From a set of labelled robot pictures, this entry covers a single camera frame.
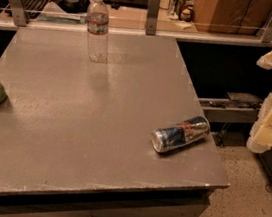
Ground silver can on desk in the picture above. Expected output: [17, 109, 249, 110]
[167, 0, 187, 19]

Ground wooden box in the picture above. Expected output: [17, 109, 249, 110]
[193, 0, 272, 36]

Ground small round brown object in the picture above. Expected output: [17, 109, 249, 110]
[179, 8, 193, 22]

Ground middle metal rail bracket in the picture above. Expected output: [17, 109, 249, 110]
[145, 0, 160, 36]

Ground black headphones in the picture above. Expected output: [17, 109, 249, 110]
[52, 0, 89, 14]

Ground blue silver energy drink can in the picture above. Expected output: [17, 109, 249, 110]
[151, 116, 211, 153]

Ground drawer with metal knob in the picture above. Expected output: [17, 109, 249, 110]
[0, 193, 210, 217]

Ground clear plastic water bottle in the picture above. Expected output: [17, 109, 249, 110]
[86, 0, 109, 63]

